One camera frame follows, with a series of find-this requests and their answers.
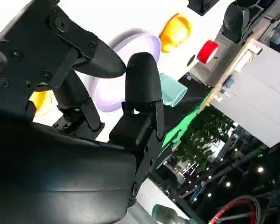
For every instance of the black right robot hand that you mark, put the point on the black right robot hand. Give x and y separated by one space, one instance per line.
60 177

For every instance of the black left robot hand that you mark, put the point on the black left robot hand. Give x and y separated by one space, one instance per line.
201 5

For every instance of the orange toy bread roll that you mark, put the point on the orange toy bread roll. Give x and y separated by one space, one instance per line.
40 101
177 30

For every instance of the pale green mug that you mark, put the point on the pale green mug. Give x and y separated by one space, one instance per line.
172 89

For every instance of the lilac plate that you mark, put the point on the lilac plate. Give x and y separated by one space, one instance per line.
109 93

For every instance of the white desk with wooden edge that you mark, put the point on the white desk with wooden edge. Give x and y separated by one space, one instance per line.
259 98

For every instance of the teal grey robot joint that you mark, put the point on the teal grey robot joint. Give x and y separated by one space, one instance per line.
165 215

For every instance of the green cloth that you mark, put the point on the green cloth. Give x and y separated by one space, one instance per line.
184 123

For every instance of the green leafy plant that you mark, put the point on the green leafy plant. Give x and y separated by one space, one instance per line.
205 137

